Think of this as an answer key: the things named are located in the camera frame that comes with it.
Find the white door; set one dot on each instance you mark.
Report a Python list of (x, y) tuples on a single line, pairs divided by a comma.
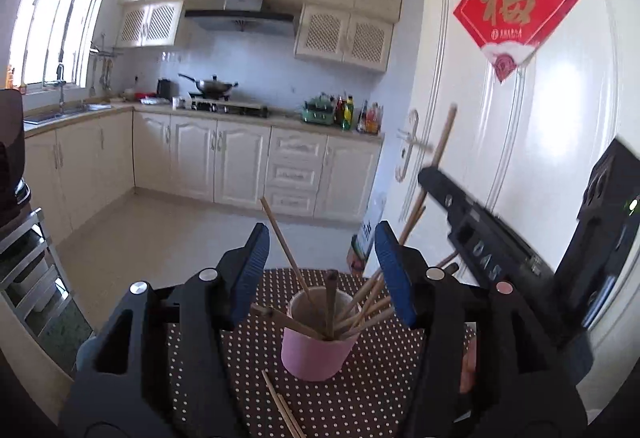
[(550, 92)]

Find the kitchen window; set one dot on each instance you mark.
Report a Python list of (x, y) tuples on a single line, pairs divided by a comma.
[(60, 7)]

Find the white printed bag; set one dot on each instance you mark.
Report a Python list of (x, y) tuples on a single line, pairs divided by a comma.
[(367, 238)]

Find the cream base cabinets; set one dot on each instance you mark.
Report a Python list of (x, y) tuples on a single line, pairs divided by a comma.
[(200, 157)]

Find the chrome faucet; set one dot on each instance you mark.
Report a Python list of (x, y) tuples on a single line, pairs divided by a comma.
[(61, 87)]

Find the green countertop appliance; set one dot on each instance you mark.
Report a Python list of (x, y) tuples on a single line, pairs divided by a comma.
[(319, 112)]

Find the wall utensil rack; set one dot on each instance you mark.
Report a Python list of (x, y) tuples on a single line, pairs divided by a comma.
[(105, 62)]

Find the red diamond wall poster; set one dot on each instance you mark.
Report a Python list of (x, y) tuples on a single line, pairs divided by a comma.
[(515, 2)]

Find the white wall outlet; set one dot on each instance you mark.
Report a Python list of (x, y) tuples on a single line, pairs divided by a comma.
[(169, 57)]

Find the white mug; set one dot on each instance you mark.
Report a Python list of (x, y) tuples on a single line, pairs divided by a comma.
[(178, 102)]

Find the bunch of wooden chopsticks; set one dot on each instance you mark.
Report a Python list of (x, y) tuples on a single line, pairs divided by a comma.
[(281, 238)]

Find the black range hood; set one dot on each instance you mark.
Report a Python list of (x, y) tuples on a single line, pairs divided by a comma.
[(240, 15)]

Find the red dish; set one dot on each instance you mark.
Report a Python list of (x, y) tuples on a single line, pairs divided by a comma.
[(145, 95)]

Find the light wooden chopstick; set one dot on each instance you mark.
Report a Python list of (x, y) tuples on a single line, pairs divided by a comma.
[(290, 415), (275, 398), (445, 137)]

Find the dark brown chopstick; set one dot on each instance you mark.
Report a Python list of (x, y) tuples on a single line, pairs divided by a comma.
[(331, 298)]

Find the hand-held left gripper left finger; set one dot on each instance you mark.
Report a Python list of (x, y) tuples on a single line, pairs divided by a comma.
[(252, 263)]

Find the steel sink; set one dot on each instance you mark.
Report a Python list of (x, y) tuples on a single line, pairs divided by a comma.
[(65, 112)]

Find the brown polka dot tablecloth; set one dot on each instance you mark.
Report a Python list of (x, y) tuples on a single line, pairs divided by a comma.
[(360, 398)]

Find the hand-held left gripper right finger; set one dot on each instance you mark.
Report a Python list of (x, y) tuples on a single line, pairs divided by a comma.
[(392, 268)]

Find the steel wok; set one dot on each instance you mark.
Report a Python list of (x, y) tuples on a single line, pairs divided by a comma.
[(212, 87)]

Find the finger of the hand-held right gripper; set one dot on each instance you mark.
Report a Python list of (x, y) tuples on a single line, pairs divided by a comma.
[(475, 238)]

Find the white plate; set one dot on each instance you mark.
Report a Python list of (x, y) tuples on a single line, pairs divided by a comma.
[(155, 101)]

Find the black gas stove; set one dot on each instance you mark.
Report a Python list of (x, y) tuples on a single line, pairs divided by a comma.
[(230, 107)]

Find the orange bottle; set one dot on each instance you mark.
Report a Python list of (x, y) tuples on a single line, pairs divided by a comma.
[(10, 76)]

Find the metal shelf rack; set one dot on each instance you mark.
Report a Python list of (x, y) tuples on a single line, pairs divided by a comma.
[(30, 268)]

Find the black kitchen appliance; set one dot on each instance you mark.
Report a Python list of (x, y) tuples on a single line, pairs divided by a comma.
[(12, 152)]

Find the wide lattice door cabinet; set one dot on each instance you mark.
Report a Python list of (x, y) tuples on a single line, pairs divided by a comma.
[(345, 37)]

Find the cluster of condiment bottles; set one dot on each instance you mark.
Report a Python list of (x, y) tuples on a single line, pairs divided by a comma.
[(360, 115)]

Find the pink cup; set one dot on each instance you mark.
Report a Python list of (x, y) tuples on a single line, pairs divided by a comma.
[(315, 358)]

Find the small lattice door cabinet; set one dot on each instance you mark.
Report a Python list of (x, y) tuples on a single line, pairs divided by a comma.
[(147, 25)]

